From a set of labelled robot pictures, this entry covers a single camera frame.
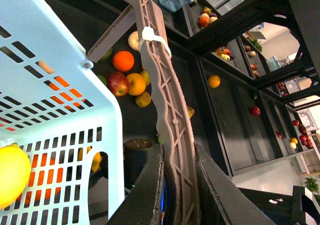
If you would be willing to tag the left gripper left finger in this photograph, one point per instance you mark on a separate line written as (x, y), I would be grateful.
(142, 206)

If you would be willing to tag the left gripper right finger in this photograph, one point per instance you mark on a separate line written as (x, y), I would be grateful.
(221, 202)

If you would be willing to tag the yellow lemon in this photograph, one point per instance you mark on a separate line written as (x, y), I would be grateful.
(95, 165)
(15, 169)

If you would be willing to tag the grey basket handle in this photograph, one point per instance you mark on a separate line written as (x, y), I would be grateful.
(173, 122)

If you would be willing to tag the large light blue basket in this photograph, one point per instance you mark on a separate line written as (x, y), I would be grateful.
(52, 103)

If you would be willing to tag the red apple side shelf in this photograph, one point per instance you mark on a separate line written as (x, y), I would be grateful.
(255, 111)

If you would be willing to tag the orange on side shelf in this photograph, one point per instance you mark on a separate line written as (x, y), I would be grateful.
(214, 81)

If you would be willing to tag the yellow green pear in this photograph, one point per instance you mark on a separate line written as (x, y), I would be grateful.
(191, 111)

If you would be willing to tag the brown kiwi lower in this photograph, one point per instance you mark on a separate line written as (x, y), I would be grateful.
(143, 100)

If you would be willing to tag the large orange tangerine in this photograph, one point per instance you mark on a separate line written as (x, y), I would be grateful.
(53, 176)

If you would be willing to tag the yellow orange apple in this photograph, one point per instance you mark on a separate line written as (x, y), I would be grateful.
(137, 84)

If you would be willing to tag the red yellow apple centre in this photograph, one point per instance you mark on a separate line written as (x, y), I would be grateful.
(118, 84)

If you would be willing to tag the green lime lower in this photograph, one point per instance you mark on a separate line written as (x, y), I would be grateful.
(103, 80)

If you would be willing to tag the green lime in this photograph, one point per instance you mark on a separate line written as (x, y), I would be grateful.
(106, 55)
(103, 80)

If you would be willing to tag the orange centre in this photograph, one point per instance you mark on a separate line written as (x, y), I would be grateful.
(123, 61)

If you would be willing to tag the green lime upper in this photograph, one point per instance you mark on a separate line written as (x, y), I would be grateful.
(106, 55)

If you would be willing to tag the white pear with stem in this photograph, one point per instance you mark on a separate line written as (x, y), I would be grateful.
(133, 41)

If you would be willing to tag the white zip tie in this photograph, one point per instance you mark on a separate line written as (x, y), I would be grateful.
(148, 34)

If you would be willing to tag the black metal shelf frame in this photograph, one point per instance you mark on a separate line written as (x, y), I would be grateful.
(235, 139)

